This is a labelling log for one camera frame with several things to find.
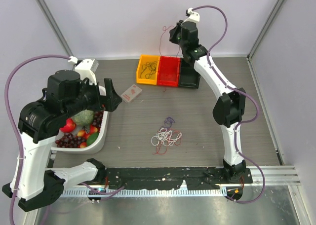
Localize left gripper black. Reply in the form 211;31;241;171
63;76;122;118

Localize red wire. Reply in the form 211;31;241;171
152;128;182;155
158;25;181;92

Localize purple wire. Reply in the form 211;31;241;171
142;61;158;72
163;116;176;127
138;66;157;79

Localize white wire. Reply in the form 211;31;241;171
150;127;183;147

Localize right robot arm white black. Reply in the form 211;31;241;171
169;20;246;183

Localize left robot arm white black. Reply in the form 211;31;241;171
2;70;122;212

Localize playing card box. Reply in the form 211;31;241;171
120;84;142;103

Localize dark red grape bunch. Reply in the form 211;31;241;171
91;111;104;130

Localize green melon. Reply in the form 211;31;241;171
71;110;94;126

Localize red plastic bin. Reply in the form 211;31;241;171
157;56;181;87

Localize yellow plastic bin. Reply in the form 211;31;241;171
136;55;160;85

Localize black plastic bin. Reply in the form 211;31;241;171
178;58;200;89

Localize small peach fruits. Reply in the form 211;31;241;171
76;125;100;149

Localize white plastic basket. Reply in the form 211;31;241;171
51;111;110;154

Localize red apple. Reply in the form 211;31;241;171
60;118;77;133

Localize small red grape bunch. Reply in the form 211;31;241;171
55;133;87;149

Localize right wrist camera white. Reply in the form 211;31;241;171
184;8;200;24

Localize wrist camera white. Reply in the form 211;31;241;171
74;59;99;84
184;8;200;24

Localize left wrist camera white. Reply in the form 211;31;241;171
74;59;99;84

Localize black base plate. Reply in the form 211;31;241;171
76;166;252;190

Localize white slotted cable duct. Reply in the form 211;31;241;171
62;187;227;198

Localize aluminium frame rail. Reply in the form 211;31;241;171
244;165;301;186

